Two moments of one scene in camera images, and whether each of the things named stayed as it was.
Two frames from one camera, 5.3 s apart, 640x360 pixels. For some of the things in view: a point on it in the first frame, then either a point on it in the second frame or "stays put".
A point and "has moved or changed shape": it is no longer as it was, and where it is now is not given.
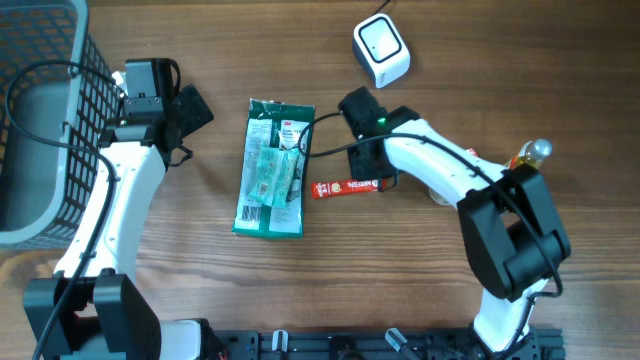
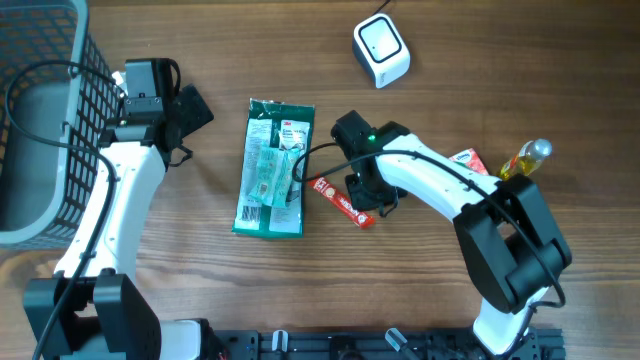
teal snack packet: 274,174 stays put
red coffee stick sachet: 326,189 has moved or changed shape
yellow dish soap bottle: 533,153 stays put
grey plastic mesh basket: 59,91 stays put
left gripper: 192,112 stays put
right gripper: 358,172 → 360,201
